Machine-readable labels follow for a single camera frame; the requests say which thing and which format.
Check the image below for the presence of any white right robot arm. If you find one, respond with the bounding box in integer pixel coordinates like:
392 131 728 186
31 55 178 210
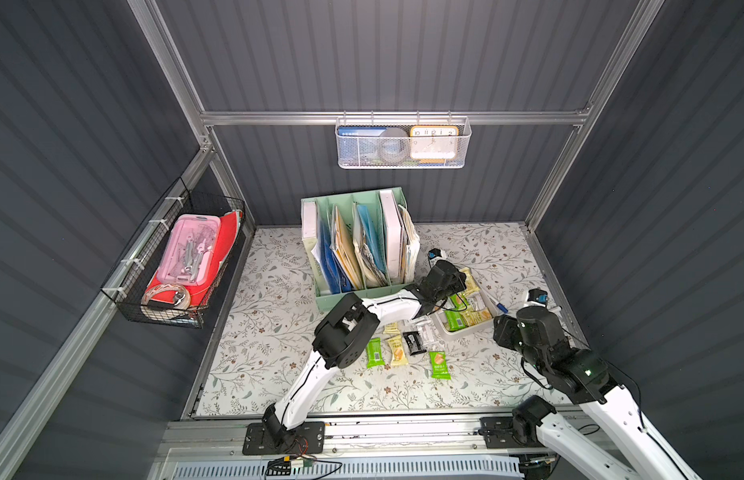
493 304 698 479

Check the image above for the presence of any white wire wall basket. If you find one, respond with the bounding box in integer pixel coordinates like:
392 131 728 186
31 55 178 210
335 114 473 170

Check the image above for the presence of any black cookie packet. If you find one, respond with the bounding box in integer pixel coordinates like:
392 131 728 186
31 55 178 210
403 331 427 356

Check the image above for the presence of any clear tape roll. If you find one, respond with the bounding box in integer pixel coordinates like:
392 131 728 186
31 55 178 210
141 284 192 310

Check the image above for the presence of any blue capped pen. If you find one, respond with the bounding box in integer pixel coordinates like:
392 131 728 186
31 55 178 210
485 292 509 315

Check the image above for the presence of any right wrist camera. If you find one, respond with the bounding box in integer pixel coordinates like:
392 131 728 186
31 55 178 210
524 288 549 308

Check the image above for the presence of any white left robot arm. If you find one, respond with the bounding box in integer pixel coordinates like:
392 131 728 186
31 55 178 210
262 259 467 447

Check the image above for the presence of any blue folder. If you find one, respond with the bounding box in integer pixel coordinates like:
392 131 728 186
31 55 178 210
320 220 352 294

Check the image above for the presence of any pink plastic pencil case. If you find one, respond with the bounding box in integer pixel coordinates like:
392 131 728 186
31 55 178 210
157 214 221 286

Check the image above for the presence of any grey tape roll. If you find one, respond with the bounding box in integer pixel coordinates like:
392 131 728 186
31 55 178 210
378 127 410 165

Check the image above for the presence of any green cookie packet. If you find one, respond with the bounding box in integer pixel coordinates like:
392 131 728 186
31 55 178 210
429 351 452 380
366 337 386 369

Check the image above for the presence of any white plastic storage box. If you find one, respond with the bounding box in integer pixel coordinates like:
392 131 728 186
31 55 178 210
430 267 503 341

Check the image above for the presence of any black wire side basket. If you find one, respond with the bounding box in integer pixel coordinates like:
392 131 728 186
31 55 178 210
102 180 247 329

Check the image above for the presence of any mint green file organizer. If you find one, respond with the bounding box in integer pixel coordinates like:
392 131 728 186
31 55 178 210
300 187 421 313

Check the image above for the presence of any small yellow cookie packet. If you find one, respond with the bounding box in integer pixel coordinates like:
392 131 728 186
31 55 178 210
383 322 402 337

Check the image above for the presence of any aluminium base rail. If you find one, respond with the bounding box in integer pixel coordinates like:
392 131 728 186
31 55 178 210
156 408 547 463

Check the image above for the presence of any yellow white alarm clock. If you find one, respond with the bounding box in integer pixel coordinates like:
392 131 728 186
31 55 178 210
409 125 460 162

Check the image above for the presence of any clear cookie packet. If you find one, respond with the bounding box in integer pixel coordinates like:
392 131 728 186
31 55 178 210
417 321 444 351

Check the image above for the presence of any blue box in basket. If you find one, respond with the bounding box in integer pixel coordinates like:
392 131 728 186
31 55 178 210
336 126 385 168

